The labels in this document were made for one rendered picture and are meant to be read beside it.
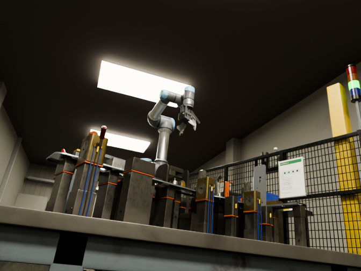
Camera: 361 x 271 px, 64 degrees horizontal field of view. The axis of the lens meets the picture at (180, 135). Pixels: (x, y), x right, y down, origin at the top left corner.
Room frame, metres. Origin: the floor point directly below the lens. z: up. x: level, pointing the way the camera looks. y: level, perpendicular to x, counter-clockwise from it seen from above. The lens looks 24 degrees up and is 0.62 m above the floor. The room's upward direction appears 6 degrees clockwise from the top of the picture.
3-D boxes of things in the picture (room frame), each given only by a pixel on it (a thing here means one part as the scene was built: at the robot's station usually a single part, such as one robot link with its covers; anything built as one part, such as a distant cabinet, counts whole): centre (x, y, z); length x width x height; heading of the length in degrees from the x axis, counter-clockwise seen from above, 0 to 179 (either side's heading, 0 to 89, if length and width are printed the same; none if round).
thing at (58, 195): (1.28, 0.50, 0.84); 0.12 x 0.05 x 0.29; 36
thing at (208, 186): (1.52, -0.17, 0.87); 0.12 x 0.07 x 0.35; 36
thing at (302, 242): (1.69, -0.74, 0.84); 0.05 x 0.05 x 0.29; 36
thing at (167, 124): (2.22, 0.14, 1.47); 0.15 x 0.12 x 0.55; 110
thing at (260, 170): (2.06, -0.61, 1.17); 0.12 x 0.01 x 0.34; 36
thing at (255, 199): (1.70, -0.47, 0.87); 0.12 x 0.07 x 0.35; 36
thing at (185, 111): (1.76, -0.03, 1.55); 0.09 x 0.08 x 0.12; 129
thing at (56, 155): (1.63, 0.00, 1.00); 1.38 x 0.22 x 0.02; 126
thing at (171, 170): (1.87, 0.03, 0.94); 0.18 x 0.13 x 0.49; 126
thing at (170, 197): (1.60, 0.05, 0.84); 0.12 x 0.05 x 0.29; 36
